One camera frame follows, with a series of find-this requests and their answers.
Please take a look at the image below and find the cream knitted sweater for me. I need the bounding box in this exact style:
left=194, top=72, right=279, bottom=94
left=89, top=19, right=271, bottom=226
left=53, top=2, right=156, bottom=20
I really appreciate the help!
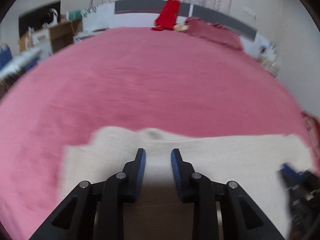
left=59, top=127, right=312, bottom=239

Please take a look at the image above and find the dark red garment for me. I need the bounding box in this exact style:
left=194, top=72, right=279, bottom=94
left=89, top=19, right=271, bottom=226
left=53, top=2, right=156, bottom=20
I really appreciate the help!
left=302, top=112, right=319, bottom=159

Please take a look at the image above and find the pink bed blanket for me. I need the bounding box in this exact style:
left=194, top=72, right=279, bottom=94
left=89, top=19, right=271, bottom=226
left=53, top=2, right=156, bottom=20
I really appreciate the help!
left=1, top=28, right=319, bottom=239

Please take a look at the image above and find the right white nightstand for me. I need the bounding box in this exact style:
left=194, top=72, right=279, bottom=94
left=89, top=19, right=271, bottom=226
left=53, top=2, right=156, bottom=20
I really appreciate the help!
left=255, top=34, right=280, bottom=77

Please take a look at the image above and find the pink pillow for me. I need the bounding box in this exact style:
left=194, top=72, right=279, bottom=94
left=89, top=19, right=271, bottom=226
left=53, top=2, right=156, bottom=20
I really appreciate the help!
left=185, top=17, right=243, bottom=51

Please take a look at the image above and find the white pillow on chair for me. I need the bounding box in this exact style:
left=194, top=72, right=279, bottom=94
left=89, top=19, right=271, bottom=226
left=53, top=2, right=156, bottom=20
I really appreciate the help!
left=1, top=49, right=41, bottom=81

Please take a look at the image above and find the small beige plush toy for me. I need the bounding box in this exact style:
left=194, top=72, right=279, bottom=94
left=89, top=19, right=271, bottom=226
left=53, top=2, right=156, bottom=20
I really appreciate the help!
left=173, top=23, right=189, bottom=33

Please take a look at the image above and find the wooden desk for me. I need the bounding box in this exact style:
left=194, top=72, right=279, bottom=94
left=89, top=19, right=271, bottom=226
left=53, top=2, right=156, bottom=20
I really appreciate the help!
left=17, top=19, right=82, bottom=55

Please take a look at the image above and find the red garment on headboard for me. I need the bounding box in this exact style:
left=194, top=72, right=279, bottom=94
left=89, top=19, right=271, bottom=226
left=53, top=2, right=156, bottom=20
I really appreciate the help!
left=151, top=0, right=181, bottom=31

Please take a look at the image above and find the grey white headboard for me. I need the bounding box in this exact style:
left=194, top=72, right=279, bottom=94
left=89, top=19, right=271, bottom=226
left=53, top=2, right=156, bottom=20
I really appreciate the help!
left=81, top=0, right=260, bottom=57

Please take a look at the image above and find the white desk fan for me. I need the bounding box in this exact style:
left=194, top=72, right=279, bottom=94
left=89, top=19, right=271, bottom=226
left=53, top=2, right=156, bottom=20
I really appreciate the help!
left=48, top=8, right=59, bottom=27

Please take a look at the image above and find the wall power socket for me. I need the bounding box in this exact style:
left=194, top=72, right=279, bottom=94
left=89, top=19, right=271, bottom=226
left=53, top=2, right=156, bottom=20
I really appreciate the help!
left=243, top=7, right=257, bottom=21

